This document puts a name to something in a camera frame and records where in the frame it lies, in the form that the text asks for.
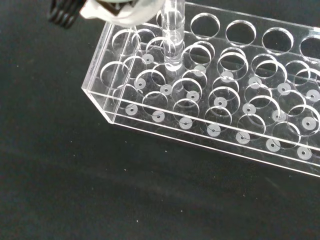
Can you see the clear test tube rack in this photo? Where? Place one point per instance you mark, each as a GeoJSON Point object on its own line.
{"type": "Point", "coordinates": [225, 100]}

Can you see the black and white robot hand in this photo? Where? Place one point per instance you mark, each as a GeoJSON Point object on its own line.
{"type": "Point", "coordinates": [125, 12]}

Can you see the black cloth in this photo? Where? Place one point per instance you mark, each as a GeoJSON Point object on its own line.
{"type": "Point", "coordinates": [75, 175]}

